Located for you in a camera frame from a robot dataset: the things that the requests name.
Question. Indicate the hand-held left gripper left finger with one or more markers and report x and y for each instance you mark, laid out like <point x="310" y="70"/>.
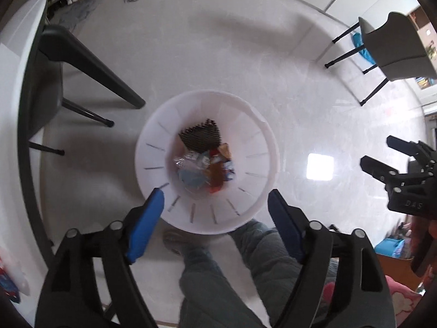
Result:
<point x="146" y="225"/>

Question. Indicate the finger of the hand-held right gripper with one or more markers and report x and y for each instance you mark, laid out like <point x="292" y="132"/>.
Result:
<point x="377" y="170"/>
<point x="403" y="146"/>

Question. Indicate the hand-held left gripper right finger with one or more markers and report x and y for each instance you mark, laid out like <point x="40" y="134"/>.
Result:
<point x="285" y="225"/>

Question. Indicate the clear plastic wrapper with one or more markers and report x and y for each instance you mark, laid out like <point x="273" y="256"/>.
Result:
<point x="186" y="161"/>

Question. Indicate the white plastic bin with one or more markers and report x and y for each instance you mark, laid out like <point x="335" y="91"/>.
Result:
<point x="157" y="150"/>

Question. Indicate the red paper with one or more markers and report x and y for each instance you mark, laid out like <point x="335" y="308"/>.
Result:
<point x="214" y="153"/>
<point x="215" y="189"/>

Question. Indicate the large brown paper sheet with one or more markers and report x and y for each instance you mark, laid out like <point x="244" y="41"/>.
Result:
<point x="215" y="174"/>

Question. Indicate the small brown paper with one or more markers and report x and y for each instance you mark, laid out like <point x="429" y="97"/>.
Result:
<point x="225" y="150"/>

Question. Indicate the black mesh pad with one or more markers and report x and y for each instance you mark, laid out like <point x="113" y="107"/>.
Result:
<point x="201" y="136"/>

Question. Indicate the person's right hand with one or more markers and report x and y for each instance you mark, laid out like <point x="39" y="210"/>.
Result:
<point x="433" y="229"/>

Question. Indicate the person's grey slipper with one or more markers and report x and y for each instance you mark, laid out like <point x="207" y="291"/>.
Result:
<point x="174" y="242"/>

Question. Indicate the blue bag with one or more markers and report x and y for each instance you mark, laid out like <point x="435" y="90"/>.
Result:
<point x="389" y="247"/>

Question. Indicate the brown wooden board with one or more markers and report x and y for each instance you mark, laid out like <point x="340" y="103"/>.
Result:
<point x="397" y="267"/>

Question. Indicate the colourful printed box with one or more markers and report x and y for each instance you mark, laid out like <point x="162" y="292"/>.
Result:
<point x="425" y="82"/>

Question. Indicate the person's grey trousers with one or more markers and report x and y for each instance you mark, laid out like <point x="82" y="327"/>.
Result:
<point x="222" y="280"/>

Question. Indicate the pink printed blanket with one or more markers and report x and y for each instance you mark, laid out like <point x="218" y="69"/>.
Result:
<point x="403" y="297"/>

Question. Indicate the grey chair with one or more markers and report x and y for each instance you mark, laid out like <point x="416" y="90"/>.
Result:
<point x="47" y="102"/>
<point x="399" y="47"/>

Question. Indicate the blue cloth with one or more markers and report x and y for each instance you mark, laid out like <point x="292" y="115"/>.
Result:
<point x="362" y="46"/>

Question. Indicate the white plastic bag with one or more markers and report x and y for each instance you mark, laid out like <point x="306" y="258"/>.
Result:
<point x="15" y="263"/>

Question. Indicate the red blue printed packet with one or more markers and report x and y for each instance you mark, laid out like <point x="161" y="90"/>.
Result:
<point x="6" y="283"/>

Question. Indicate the black table leg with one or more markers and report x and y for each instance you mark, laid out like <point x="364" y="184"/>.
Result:
<point x="102" y="78"/>

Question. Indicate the grey printed floor mat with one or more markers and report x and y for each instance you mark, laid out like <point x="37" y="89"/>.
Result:
<point x="73" y="11"/>

